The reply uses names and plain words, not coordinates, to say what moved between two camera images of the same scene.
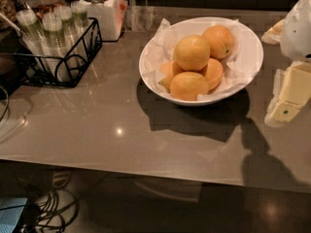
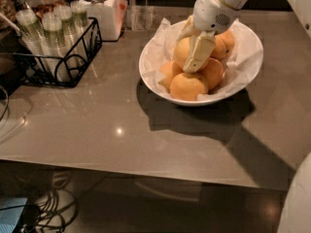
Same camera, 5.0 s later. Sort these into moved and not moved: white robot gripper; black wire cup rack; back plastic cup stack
Moved: white robot gripper
Not moved: black wire cup rack; back plastic cup stack
